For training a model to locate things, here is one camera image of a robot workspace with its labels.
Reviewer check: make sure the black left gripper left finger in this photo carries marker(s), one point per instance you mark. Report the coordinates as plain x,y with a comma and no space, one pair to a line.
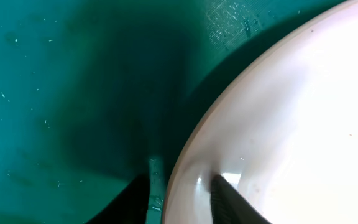
129,206

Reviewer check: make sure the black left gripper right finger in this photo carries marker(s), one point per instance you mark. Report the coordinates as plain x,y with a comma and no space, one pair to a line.
229,207

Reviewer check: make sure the pink plate with ketchup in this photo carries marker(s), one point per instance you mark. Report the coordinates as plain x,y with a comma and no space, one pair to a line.
283,134

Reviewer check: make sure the teal plastic tray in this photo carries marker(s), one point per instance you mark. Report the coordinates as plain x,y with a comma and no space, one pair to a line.
95,93

